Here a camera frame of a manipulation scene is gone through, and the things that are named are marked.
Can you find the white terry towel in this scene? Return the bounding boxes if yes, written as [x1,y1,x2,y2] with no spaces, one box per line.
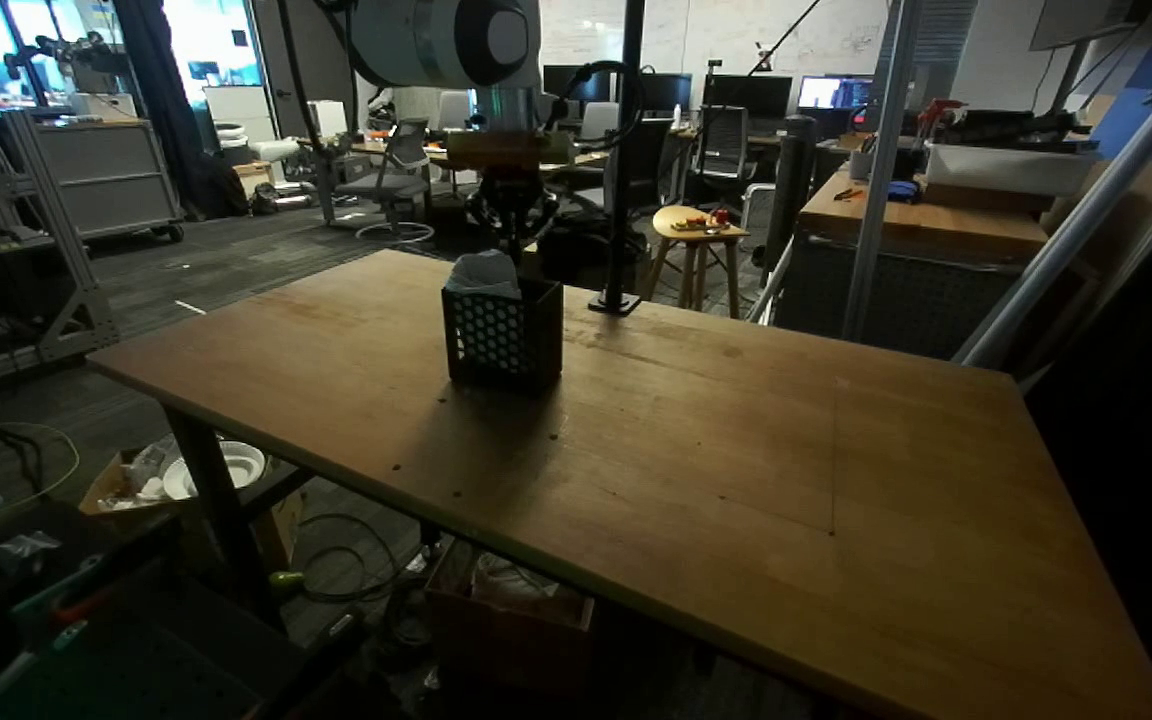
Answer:
[445,249,528,303]

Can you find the brown cardboard box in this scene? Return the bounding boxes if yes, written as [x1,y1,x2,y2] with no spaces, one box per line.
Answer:
[415,538,604,691]

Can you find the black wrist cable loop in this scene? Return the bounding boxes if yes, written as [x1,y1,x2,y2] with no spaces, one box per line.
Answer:
[541,55,631,138]

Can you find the round wooden stool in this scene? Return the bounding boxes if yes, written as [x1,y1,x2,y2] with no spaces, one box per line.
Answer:
[643,199,753,319]

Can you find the white round bowl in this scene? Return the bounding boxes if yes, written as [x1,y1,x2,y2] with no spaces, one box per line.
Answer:
[156,431,273,507]

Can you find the grey metal shelving rack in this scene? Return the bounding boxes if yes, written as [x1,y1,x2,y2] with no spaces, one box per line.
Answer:
[0,100,124,403]

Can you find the black coiled floor cable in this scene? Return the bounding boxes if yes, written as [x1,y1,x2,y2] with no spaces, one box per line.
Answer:
[283,507,412,609]

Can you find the tan wrist camera bar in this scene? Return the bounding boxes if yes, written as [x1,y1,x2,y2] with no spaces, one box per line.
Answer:
[435,128,583,178]

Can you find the white rectangular bin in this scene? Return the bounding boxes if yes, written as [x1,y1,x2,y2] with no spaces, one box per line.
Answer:
[921,132,1099,199]

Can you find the vertical silver metal post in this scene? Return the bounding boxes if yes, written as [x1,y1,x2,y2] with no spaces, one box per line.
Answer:
[834,0,925,342]

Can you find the wooden top workbench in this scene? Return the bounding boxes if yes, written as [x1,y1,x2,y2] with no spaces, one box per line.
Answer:
[770,164,1058,364]

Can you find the red hand tool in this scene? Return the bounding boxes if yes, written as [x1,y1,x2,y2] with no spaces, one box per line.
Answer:
[665,210,726,238]

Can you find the black mesh box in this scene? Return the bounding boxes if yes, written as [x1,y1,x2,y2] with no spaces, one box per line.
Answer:
[435,274,566,402]

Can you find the flat cardboard piece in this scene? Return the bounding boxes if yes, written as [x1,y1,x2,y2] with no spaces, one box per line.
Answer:
[72,444,207,523]

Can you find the grey drawer cabinet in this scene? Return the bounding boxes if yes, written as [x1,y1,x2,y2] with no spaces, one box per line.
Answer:
[33,118,189,249]

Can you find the yellow coiled floor cable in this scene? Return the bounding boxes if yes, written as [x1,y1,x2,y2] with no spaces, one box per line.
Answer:
[0,416,87,518]

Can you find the lit computer monitor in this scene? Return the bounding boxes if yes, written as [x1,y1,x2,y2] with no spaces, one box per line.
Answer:
[793,72,880,120]

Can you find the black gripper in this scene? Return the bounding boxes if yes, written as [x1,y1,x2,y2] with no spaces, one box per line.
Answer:
[463,164,562,285]

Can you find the grey office chair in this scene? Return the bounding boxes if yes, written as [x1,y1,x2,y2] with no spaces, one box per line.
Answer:
[350,118,445,255]
[690,100,755,188]

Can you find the diagonal silver metal pole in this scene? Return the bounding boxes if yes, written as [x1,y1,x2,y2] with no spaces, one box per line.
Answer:
[951,32,1152,374]

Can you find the black metal table leg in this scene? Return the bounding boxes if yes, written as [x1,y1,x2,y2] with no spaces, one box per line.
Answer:
[156,402,288,627]

